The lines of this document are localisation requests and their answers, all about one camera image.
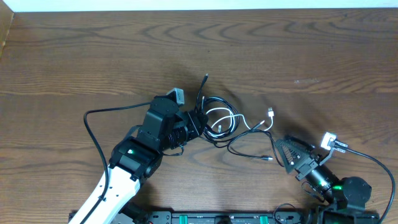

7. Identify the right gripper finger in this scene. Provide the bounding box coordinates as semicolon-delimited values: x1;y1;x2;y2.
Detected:
276;138;303;174
285;135;315;151

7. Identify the black usb cable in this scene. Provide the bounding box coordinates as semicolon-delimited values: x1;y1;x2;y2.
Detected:
194;73;285;169

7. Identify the white usb cable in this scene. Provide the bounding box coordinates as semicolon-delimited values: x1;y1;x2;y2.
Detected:
205;107;275;138

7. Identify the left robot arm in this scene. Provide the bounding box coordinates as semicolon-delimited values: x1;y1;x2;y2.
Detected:
70;95;208;223

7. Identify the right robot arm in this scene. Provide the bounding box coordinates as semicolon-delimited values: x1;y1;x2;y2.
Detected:
276;132;372;213

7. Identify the right camera black cable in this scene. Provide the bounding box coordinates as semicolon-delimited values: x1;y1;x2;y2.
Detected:
331;140;396;224

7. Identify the camera black cable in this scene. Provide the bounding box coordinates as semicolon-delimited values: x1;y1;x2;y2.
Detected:
331;140;396;224
77;101;153;224

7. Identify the left camera black cable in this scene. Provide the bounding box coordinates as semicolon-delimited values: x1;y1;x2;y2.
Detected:
77;101;153;224

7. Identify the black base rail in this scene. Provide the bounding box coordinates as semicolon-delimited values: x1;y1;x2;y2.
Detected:
68;203;382;224

